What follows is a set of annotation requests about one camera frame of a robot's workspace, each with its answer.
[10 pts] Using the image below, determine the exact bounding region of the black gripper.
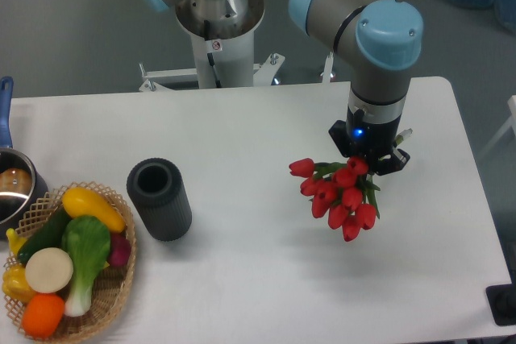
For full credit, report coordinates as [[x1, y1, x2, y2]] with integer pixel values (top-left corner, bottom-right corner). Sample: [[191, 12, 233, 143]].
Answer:
[[328, 105, 410, 176]]

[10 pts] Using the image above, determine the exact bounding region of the red tulip bouquet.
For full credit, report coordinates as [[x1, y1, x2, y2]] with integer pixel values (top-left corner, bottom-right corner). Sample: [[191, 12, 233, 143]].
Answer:
[[288, 127, 414, 243]]

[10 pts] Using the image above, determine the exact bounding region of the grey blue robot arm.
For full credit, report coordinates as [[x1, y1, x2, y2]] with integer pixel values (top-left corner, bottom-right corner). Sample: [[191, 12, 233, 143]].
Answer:
[[145, 0, 423, 176]]

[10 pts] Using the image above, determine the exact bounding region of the black device at edge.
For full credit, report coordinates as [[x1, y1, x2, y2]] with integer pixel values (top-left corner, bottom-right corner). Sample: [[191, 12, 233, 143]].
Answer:
[[485, 284, 515, 326]]

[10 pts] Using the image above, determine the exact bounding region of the dark grey ribbed vase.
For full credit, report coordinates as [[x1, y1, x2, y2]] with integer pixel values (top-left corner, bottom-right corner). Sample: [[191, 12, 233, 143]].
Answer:
[[126, 158, 193, 242]]

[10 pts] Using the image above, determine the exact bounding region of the purple red radish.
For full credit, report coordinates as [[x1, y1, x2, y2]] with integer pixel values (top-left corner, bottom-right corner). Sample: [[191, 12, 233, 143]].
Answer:
[[107, 234, 131, 267]]

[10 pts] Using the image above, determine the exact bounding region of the yellow squash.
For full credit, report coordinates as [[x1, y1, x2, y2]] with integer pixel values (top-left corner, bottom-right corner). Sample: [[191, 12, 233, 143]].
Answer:
[[61, 187, 126, 233]]

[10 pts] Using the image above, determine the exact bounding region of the green bok choy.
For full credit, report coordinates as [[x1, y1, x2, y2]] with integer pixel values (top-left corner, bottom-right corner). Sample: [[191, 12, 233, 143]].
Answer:
[[61, 215, 110, 317]]

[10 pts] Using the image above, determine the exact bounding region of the woven wicker basket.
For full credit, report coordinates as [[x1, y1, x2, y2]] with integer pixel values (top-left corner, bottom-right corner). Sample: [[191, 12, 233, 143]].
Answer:
[[1, 182, 137, 343]]

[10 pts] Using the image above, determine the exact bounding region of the dark green cucumber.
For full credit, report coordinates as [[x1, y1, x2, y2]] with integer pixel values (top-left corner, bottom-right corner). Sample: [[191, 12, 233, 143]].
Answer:
[[17, 208, 72, 265]]

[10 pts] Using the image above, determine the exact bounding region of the beige round slice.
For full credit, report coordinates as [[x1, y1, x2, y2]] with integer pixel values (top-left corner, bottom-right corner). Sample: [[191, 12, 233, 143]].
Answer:
[[25, 247, 73, 293]]

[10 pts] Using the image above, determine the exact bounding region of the yellow banana tip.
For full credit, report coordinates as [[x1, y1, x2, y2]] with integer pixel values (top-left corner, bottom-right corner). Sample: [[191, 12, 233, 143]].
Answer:
[[6, 228, 27, 256]]

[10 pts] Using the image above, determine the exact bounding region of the orange fruit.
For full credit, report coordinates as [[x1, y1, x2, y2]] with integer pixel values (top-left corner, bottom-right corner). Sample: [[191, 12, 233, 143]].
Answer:
[[21, 293, 65, 339]]

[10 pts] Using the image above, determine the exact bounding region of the yellow bell pepper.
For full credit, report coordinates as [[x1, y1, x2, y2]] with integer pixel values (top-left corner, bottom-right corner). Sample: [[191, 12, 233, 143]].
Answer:
[[2, 264, 37, 304]]

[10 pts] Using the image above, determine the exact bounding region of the white furniture frame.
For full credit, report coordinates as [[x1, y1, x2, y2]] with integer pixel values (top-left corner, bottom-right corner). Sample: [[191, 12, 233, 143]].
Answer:
[[479, 95, 515, 160]]

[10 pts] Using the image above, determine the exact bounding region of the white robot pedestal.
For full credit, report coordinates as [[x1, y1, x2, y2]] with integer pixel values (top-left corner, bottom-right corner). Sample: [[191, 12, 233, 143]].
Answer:
[[139, 0, 285, 92]]

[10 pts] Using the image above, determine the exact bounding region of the blue handled saucepan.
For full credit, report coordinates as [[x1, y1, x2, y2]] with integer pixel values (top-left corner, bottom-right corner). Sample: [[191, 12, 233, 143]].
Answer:
[[1, 76, 48, 241]]

